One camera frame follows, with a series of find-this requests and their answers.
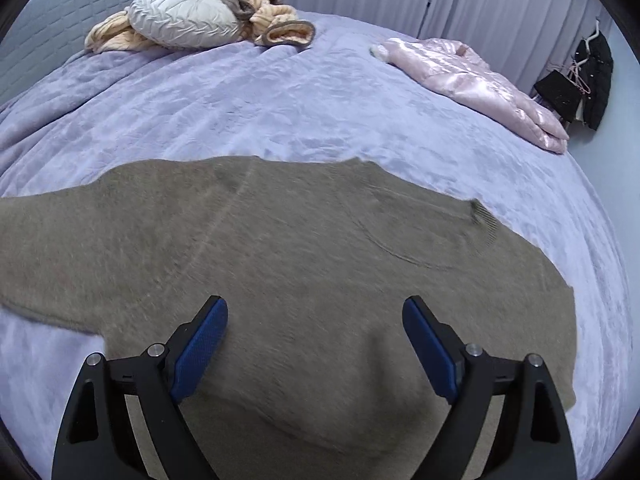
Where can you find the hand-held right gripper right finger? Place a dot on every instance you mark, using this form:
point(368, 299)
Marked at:
point(430, 351)

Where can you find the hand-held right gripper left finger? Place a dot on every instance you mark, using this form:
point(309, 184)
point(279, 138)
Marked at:
point(200, 346)

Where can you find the olive knit sweater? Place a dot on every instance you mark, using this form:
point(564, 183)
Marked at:
point(300, 260)

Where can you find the pink clothes hanger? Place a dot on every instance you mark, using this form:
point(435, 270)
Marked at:
point(581, 77)

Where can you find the lilac plush blanket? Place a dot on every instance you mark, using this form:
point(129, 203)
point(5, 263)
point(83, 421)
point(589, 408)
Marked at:
point(300, 110)

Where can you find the pink satin jacket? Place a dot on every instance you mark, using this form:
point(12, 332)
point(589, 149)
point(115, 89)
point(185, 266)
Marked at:
point(475, 85)

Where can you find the black sparkly garment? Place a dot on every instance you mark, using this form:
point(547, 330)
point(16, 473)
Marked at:
point(557, 90)

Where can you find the black hanging coat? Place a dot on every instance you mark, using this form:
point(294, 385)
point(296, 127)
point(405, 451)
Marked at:
point(598, 80)

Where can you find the round white pleated cushion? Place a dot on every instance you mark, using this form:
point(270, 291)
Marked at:
point(182, 15)

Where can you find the beige striped plush garment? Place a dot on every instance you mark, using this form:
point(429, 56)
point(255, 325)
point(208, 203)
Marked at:
point(280, 16)

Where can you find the grey quilted headboard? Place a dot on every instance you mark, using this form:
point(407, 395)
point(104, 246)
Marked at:
point(65, 10)

